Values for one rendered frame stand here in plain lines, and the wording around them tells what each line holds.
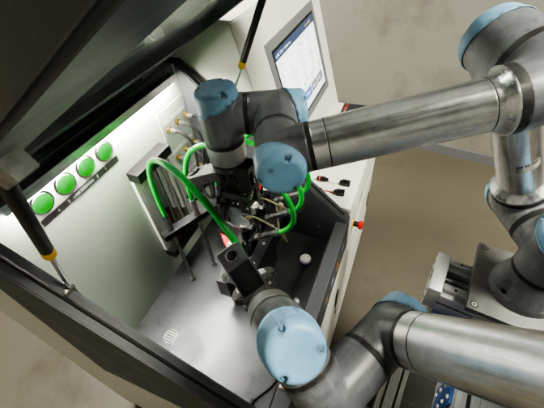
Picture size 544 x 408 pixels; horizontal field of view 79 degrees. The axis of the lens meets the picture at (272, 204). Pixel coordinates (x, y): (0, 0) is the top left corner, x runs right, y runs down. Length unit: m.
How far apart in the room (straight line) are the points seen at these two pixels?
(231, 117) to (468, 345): 0.45
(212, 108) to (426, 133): 0.33
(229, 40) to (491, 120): 0.67
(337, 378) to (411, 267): 1.86
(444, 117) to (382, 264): 1.80
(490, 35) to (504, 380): 0.48
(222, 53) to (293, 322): 0.78
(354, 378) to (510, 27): 0.54
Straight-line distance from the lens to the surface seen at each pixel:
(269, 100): 0.57
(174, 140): 1.08
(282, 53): 1.19
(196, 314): 1.15
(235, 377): 1.05
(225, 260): 0.58
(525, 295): 0.96
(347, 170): 1.31
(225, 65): 1.01
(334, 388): 0.45
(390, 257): 2.29
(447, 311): 1.08
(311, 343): 0.40
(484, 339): 0.40
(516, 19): 0.66
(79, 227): 0.89
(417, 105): 0.50
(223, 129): 0.60
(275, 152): 0.45
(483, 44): 0.66
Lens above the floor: 1.82
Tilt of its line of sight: 45 degrees down
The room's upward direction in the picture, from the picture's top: 6 degrees counter-clockwise
